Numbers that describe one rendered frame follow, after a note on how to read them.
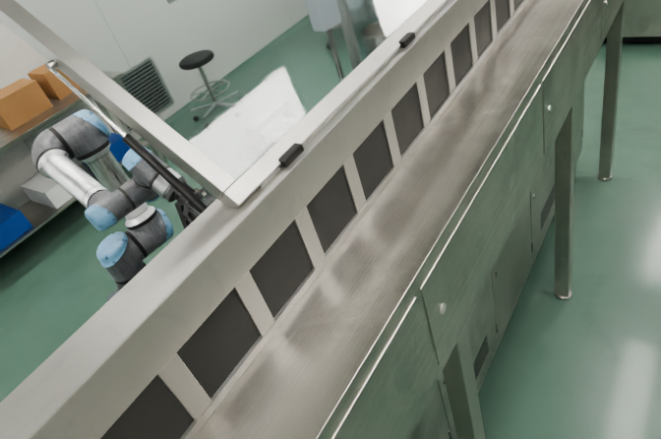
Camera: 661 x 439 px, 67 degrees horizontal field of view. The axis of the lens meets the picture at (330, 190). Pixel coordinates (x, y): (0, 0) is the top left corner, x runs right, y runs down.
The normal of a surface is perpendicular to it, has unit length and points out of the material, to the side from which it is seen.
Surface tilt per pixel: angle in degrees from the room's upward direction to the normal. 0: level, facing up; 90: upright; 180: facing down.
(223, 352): 90
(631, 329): 0
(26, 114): 90
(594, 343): 0
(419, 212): 0
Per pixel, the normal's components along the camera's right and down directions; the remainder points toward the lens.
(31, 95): 0.78, 0.19
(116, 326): -0.26, -0.77
